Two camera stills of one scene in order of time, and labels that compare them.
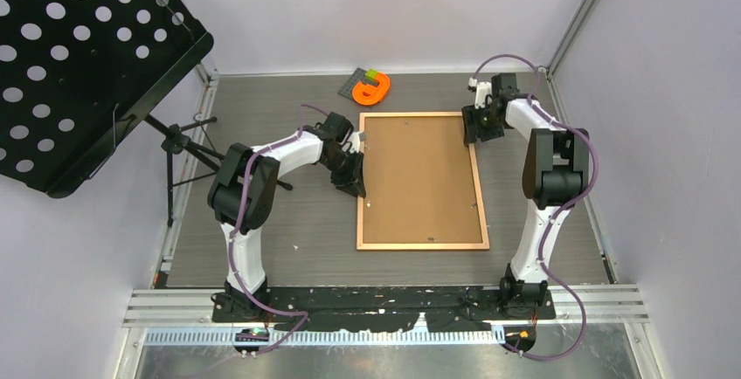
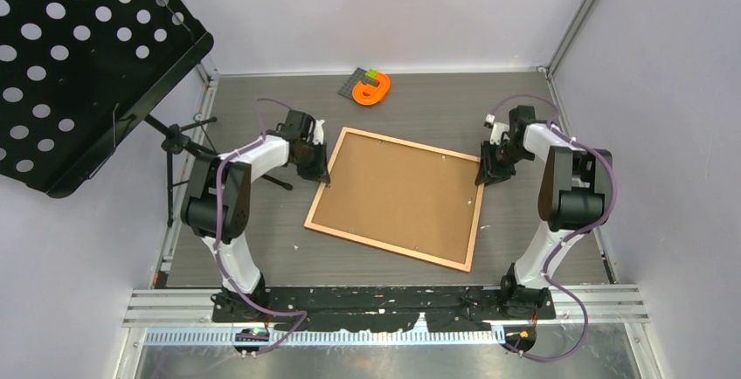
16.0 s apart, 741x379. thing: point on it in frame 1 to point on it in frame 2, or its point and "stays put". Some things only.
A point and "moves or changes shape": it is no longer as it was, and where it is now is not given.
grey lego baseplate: x=358 y=75 stays put
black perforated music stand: x=86 y=48 stays put
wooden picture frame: x=361 y=246 to x=405 y=197
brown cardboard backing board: x=418 y=182 moves or changes shape
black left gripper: x=356 y=188 to x=321 y=172
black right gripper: x=470 y=115 to x=489 y=171
